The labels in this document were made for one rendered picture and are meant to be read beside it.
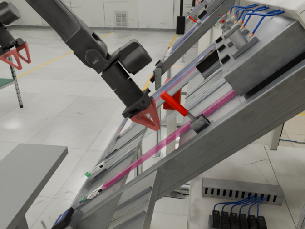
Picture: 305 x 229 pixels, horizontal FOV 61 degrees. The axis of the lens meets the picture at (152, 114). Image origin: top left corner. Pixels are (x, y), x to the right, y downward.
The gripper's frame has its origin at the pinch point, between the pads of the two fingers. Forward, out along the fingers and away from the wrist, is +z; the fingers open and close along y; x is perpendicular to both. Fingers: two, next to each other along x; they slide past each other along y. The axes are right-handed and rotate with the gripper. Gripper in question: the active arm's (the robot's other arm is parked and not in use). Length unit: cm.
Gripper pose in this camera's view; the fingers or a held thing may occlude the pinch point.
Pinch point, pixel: (156, 126)
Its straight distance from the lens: 69.9
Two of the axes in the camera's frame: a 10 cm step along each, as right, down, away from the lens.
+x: -7.7, 5.1, 3.8
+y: 1.7, -4.2, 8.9
